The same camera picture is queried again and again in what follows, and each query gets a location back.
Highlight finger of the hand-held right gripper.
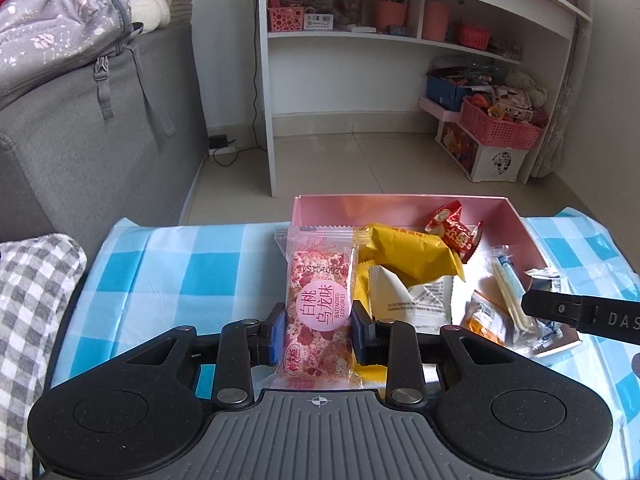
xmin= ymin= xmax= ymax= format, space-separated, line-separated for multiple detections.
xmin=520 ymin=287 xmax=598 ymax=336

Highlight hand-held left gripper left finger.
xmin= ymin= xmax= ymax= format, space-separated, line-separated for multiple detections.
xmin=117 ymin=302 xmax=290 ymax=408

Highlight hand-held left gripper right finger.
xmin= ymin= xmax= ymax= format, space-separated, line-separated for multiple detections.
xmin=350 ymin=303 xmax=521 ymax=407

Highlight white and blue snack packet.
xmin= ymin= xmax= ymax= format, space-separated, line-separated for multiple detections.
xmin=524 ymin=266 xmax=561 ymax=293

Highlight large yellow snack packet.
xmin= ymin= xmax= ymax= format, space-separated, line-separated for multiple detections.
xmin=352 ymin=260 xmax=388 ymax=391
xmin=362 ymin=223 xmax=466 ymax=283

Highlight clear packet with white stick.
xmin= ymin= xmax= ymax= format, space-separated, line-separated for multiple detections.
xmin=490 ymin=245 xmax=543 ymax=333

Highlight white triangular snack packet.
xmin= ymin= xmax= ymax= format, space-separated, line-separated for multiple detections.
xmin=369 ymin=265 xmax=453 ymax=333

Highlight pink peach snack packet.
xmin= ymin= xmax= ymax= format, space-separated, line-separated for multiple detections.
xmin=274 ymin=225 xmax=371 ymax=391

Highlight small orange snack packet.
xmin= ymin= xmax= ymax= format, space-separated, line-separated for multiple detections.
xmin=460 ymin=291 xmax=506 ymax=346

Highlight red snack packet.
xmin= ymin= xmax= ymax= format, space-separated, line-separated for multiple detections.
xmin=425 ymin=201 xmax=485 ymax=265

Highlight pink-lined cardboard box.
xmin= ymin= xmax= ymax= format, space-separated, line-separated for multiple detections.
xmin=291 ymin=195 xmax=583 ymax=358

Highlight blue checkered tablecloth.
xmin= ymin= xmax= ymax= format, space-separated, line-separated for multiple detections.
xmin=50 ymin=207 xmax=640 ymax=480

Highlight white printed storage stool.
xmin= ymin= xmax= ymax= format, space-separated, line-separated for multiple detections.
xmin=435 ymin=120 xmax=528 ymax=183

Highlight pink plastic basket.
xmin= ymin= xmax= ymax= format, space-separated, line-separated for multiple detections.
xmin=459 ymin=97 xmax=548 ymax=151

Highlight patterned curtain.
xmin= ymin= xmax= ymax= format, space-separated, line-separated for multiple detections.
xmin=530 ymin=0 xmax=596 ymax=178

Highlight beige plush toy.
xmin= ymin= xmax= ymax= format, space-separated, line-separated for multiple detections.
xmin=505 ymin=70 xmax=548 ymax=106

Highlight small pink shelf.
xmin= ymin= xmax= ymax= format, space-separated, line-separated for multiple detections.
xmin=419 ymin=95 xmax=466 ymax=123

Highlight blue box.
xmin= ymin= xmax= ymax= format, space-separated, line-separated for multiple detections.
xmin=426 ymin=74 xmax=473 ymax=112

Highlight grey checkered pillow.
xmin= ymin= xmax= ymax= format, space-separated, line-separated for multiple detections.
xmin=0 ymin=232 xmax=88 ymax=461

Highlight white shelf unit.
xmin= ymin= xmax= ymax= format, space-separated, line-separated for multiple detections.
xmin=257 ymin=0 xmax=593 ymax=198

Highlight grey sofa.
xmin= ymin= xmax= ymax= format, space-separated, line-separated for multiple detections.
xmin=0 ymin=25 xmax=208 ymax=256

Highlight small red basket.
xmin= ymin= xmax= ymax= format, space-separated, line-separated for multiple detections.
xmin=457 ymin=24 xmax=490 ymax=52

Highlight pink holed basket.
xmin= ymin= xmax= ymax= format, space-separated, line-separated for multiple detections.
xmin=267 ymin=5 xmax=306 ymax=32

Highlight clear jar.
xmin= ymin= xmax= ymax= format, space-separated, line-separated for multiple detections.
xmin=335 ymin=0 xmax=373 ymax=28

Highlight white plush toy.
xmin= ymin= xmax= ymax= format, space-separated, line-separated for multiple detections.
xmin=130 ymin=0 xmax=171 ymax=36

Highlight grey floral backpack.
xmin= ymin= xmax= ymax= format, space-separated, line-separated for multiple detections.
xmin=0 ymin=0 xmax=146 ymax=106

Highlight black cable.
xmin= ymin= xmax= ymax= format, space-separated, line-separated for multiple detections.
xmin=212 ymin=0 xmax=263 ymax=167

